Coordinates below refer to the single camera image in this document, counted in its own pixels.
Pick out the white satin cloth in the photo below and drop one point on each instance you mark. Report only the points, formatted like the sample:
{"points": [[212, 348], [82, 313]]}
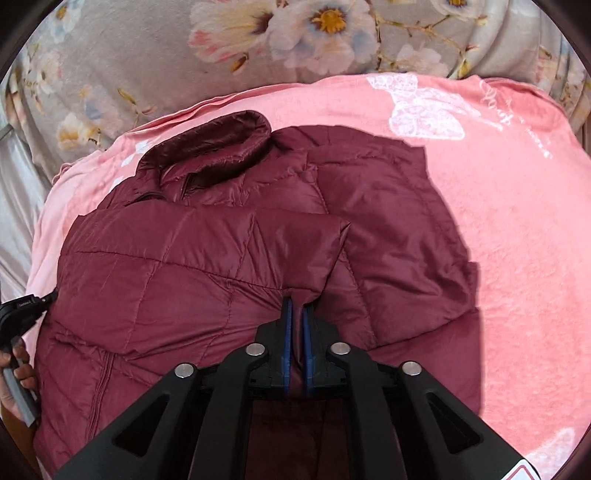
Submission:
{"points": [[21, 207]]}

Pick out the pink blanket with white print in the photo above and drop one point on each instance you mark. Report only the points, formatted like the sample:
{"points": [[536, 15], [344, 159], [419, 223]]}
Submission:
{"points": [[508, 230]]}

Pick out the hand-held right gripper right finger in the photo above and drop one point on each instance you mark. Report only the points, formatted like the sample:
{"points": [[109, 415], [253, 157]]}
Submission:
{"points": [[308, 341]]}

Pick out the person's left hand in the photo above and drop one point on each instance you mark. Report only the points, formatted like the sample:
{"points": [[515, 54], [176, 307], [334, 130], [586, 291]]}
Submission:
{"points": [[23, 369]]}

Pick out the grey floral quilt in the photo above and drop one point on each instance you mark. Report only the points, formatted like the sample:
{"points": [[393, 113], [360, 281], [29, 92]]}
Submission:
{"points": [[184, 60]]}

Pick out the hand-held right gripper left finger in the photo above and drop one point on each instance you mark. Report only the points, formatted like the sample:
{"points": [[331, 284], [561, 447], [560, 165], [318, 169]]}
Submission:
{"points": [[286, 337]]}

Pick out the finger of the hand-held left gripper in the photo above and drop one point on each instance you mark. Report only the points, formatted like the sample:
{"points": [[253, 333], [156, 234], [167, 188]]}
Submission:
{"points": [[49, 297]]}

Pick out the maroon puffer jacket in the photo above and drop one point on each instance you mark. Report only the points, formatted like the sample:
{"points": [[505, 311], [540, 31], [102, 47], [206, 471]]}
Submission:
{"points": [[194, 277]]}

